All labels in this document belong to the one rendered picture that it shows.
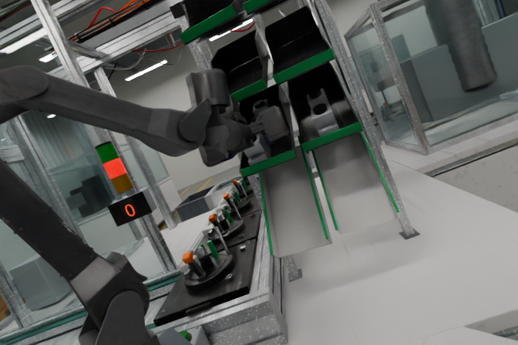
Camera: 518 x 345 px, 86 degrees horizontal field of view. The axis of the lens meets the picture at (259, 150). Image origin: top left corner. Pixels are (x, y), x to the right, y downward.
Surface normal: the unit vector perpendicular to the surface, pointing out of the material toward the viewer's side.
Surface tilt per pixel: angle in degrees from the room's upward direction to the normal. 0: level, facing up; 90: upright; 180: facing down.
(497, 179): 90
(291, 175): 45
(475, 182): 90
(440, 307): 0
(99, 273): 61
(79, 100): 90
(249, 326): 90
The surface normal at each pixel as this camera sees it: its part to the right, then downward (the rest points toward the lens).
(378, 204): -0.44, -0.51
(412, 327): -0.40, -0.91
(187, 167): -0.07, 0.13
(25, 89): 0.62, -0.19
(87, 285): 0.26, -0.56
